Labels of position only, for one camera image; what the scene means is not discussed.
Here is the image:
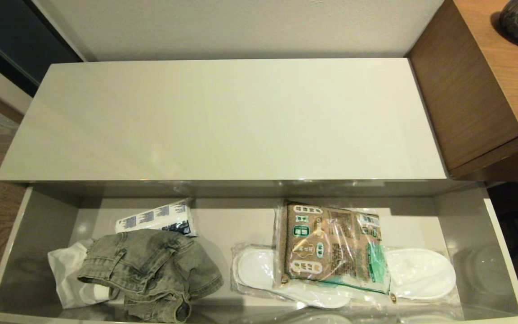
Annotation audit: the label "grey washed denim jeans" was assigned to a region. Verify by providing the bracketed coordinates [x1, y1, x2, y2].
[78, 229, 223, 324]

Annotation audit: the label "brown rice bag green print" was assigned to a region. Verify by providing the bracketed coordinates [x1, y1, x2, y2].
[273, 200, 392, 297]

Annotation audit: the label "beige glossy cabinet drawer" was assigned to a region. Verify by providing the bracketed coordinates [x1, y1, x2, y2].
[0, 180, 518, 324]

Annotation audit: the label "beige glossy low cabinet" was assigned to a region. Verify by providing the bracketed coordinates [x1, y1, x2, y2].
[0, 58, 449, 183]

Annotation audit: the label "white slippers in plastic bag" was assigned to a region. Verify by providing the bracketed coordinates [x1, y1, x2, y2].
[383, 247, 460, 303]
[231, 243, 354, 311]

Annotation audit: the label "brown wooden desk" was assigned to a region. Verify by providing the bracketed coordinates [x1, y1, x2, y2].
[406, 0, 518, 183]

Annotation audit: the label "dark glass door panel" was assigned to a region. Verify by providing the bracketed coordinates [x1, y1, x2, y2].
[0, 0, 84, 97]

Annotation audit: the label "white tissue pack blue print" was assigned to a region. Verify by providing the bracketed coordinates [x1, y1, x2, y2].
[115, 200, 197, 238]

